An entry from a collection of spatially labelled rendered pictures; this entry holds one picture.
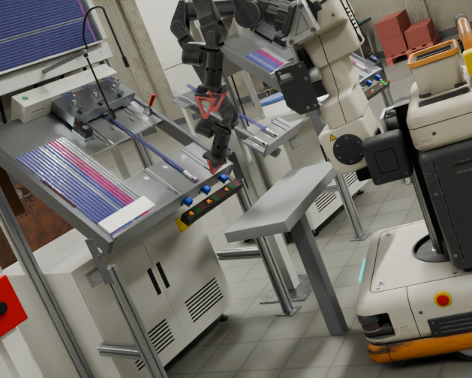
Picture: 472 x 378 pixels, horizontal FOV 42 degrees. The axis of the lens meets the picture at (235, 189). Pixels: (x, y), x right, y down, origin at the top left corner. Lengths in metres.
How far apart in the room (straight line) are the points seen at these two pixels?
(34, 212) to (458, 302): 3.90
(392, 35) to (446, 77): 7.51
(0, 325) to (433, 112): 1.42
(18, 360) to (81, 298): 0.42
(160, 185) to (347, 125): 0.76
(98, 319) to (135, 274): 0.24
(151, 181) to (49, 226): 3.02
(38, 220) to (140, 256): 2.77
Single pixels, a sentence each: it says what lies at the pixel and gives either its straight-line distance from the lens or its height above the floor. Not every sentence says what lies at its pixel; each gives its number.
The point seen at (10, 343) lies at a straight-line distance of 2.07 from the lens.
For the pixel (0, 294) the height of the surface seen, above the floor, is 0.73.
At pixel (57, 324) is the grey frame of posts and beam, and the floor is 0.41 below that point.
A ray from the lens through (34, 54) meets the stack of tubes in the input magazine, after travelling 2.60.
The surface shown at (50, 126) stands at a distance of 2.54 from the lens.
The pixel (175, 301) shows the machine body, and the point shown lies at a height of 0.26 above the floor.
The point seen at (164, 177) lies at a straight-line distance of 2.38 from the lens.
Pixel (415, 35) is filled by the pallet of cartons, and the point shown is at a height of 0.29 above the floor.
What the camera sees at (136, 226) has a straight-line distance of 2.15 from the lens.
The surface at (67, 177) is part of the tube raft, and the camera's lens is 2.29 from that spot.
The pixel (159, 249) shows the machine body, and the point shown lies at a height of 0.49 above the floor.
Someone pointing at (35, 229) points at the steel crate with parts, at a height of 0.36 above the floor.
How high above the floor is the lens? 1.18
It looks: 13 degrees down
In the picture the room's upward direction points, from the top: 22 degrees counter-clockwise
